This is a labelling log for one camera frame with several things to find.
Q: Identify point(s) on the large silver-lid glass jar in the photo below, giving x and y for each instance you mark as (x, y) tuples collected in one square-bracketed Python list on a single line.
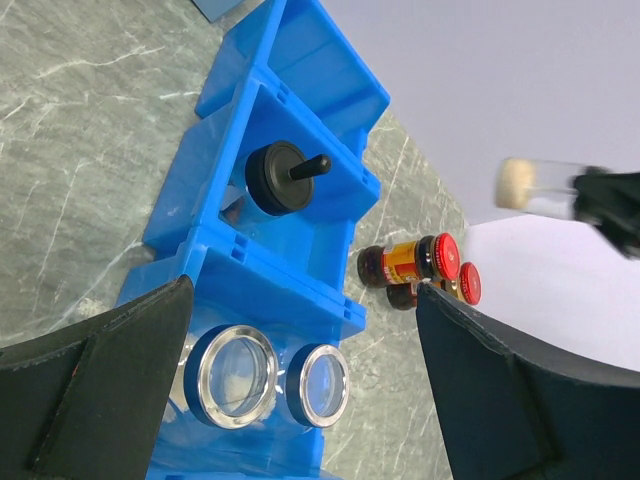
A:
[(316, 385)]

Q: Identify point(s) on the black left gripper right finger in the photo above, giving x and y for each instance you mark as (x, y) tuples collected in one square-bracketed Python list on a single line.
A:
[(511, 406)]

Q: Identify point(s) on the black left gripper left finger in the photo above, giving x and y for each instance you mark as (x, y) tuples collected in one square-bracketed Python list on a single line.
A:
[(86, 401)]

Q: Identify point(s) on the red-lid sauce jar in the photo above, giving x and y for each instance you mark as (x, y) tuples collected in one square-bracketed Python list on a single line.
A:
[(466, 288), (433, 257)]

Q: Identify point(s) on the small silver-lid glass jar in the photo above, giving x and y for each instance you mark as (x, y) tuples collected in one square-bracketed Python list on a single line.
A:
[(226, 378)]

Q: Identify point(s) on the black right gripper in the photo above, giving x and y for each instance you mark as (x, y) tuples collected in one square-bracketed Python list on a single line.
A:
[(609, 202)]

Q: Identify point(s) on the black knob-lid glass jar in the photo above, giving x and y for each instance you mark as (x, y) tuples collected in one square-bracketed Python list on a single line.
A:
[(270, 182)]

